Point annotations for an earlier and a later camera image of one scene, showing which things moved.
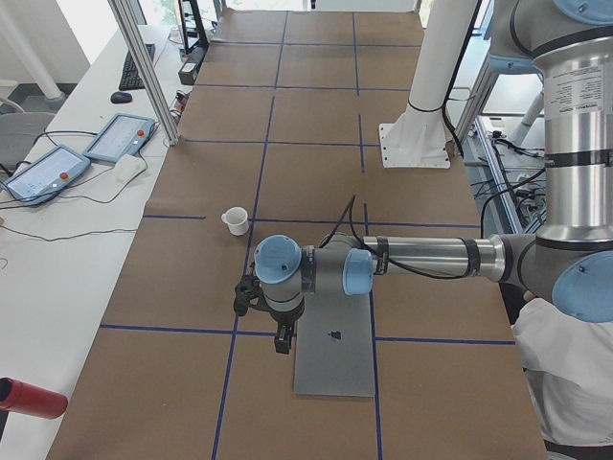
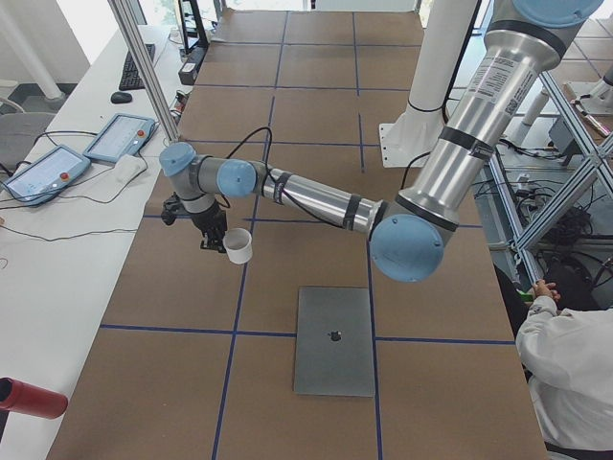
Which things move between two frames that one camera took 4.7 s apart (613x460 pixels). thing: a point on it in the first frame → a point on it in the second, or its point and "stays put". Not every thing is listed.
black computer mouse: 121,97 stays put
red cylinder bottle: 22,398 stays put
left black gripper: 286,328 → 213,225
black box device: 190,70 stays put
